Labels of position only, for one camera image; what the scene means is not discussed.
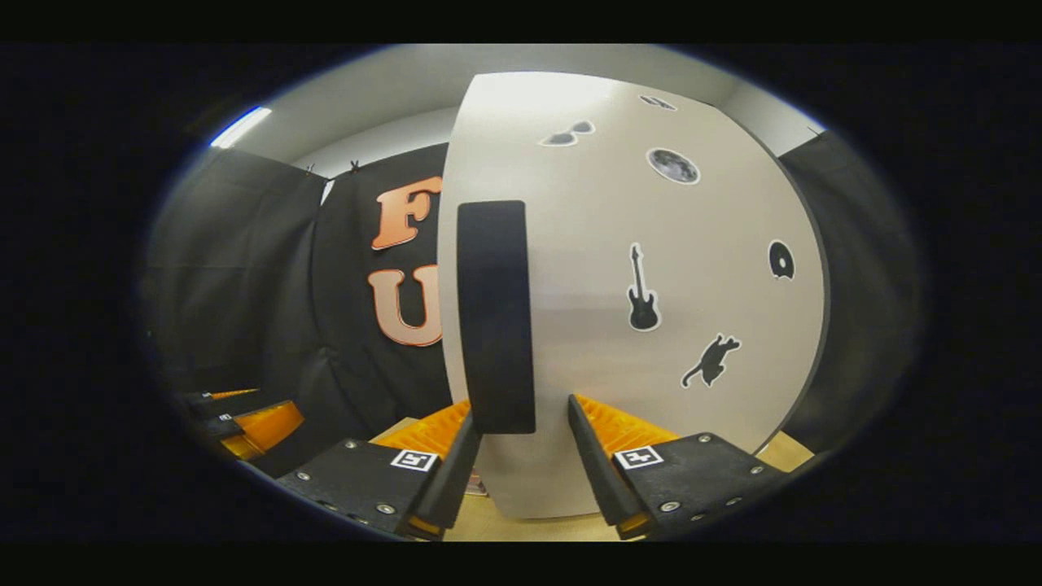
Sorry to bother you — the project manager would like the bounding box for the black door handle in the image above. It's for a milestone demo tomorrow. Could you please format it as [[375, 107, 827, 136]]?
[[457, 200, 537, 435]]

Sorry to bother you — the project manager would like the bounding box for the white cabinet door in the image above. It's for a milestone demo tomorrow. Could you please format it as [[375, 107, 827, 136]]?
[[437, 72, 831, 520]]

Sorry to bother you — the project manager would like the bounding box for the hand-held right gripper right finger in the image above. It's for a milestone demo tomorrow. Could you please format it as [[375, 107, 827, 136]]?
[[567, 394, 815, 540]]

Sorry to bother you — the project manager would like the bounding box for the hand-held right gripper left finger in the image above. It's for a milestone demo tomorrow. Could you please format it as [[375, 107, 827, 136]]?
[[277, 400, 483, 540]]

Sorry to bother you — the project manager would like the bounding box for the ceiling strip light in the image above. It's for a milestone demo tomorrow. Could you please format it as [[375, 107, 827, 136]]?
[[209, 106, 274, 150]]

